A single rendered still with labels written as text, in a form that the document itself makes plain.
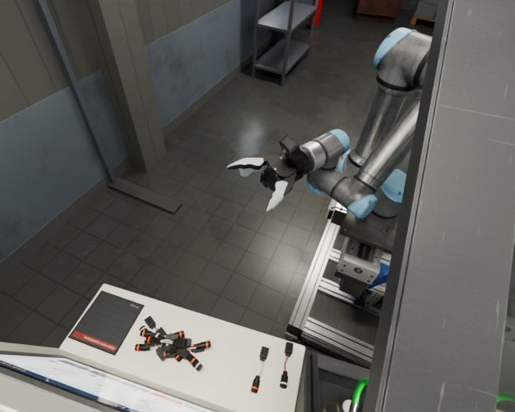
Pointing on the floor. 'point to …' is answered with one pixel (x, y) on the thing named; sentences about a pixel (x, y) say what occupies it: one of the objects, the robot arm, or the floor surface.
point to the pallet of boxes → (425, 11)
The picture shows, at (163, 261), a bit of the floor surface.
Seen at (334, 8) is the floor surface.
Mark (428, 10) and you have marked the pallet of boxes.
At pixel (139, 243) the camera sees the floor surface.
